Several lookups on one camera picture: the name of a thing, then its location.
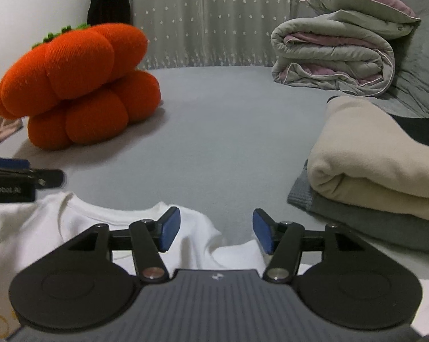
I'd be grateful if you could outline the folded grey garment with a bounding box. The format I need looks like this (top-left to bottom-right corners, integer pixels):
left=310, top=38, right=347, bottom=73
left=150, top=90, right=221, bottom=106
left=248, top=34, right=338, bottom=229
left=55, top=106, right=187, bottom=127
left=287, top=160, right=429, bottom=253

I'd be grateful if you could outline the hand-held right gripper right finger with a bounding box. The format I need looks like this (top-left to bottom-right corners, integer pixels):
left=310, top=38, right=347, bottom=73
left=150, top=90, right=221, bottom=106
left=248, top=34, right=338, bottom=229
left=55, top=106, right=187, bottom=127
left=253, top=207, right=370, bottom=286

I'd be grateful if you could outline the pink grey pillow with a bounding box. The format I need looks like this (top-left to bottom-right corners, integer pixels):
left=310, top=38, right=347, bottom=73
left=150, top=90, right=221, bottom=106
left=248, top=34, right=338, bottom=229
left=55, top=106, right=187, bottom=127
left=299, top=0, right=421, bottom=40

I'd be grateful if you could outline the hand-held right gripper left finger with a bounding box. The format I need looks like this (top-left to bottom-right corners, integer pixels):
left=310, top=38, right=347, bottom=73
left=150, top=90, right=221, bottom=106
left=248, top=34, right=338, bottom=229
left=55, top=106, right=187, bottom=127
left=67, top=206, right=182, bottom=286

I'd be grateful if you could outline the folded beige garment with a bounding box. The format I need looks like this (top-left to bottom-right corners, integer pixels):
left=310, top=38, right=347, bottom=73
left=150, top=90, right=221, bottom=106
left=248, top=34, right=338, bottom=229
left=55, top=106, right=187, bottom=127
left=307, top=96, right=429, bottom=223

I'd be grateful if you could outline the orange pumpkin plush pillow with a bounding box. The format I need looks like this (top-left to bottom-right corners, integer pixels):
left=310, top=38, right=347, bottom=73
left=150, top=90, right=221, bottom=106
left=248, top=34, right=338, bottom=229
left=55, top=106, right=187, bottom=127
left=0, top=22, right=161, bottom=150

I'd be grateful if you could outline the crumpled beige cloth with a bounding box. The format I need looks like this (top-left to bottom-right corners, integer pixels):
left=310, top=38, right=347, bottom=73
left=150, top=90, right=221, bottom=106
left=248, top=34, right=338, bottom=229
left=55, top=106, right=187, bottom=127
left=0, top=109, right=24, bottom=146

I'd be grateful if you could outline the folded grey pink quilt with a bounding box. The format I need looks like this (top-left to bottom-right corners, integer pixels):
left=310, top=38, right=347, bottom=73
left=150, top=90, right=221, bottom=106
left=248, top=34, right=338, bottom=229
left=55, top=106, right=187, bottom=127
left=270, top=10, right=395, bottom=97

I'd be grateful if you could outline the grey quilted bedspread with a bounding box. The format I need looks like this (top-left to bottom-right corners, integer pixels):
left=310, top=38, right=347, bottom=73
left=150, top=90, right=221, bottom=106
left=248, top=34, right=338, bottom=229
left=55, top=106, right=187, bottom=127
left=328, top=0, right=429, bottom=118

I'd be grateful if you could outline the folded black garment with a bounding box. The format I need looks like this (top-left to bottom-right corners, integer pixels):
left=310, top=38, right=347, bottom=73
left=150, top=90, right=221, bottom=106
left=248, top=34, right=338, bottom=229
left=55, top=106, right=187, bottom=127
left=390, top=114, right=429, bottom=148

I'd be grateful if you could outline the white printed sweatshirt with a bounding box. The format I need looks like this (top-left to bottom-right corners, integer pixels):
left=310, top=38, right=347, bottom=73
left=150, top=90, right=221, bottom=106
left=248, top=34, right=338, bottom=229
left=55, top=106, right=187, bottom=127
left=0, top=191, right=429, bottom=342

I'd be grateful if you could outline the grey star-print fabric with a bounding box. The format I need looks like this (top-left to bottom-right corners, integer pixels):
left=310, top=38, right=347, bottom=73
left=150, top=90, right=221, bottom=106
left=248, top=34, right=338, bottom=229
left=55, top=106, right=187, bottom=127
left=120, top=0, right=329, bottom=70

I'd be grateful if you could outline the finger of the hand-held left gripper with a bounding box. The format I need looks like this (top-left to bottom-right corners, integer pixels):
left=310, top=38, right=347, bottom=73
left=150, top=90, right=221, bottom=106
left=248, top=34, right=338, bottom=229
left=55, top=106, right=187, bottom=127
left=0, top=156, right=30, bottom=169
left=0, top=167, right=65, bottom=188

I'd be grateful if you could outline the black knit object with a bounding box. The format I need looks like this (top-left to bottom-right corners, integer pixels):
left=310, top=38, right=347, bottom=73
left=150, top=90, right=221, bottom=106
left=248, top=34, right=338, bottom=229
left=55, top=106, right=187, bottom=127
left=87, top=0, right=131, bottom=27

